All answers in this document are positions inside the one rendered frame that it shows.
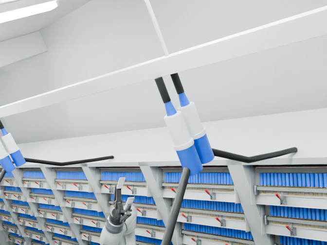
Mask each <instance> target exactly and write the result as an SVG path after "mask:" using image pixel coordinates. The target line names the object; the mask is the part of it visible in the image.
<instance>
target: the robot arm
mask: <svg viewBox="0 0 327 245"><path fill-rule="evenodd" d="M125 179H126V178H125V177H120V178H119V181H118V184H117V185H115V187H114V199H113V204H115V207H114V209H113V210H112V211H111V213H110V215H109V216H108V218H107V221H106V224H105V226H104V227H103V229H102V232H101V236H100V245H118V244H119V242H120V241H121V239H122V237H123V235H124V236H125V239H126V245H136V239H135V232H134V230H135V229H136V220H137V219H136V217H137V210H136V208H135V207H134V206H133V205H132V203H133V200H134V197H128V199H127V202H126V205H124V206H123V205H122V200H121V189H122V188H123V185H124V182H125ZM118 202H121V203H118Z"/></svg>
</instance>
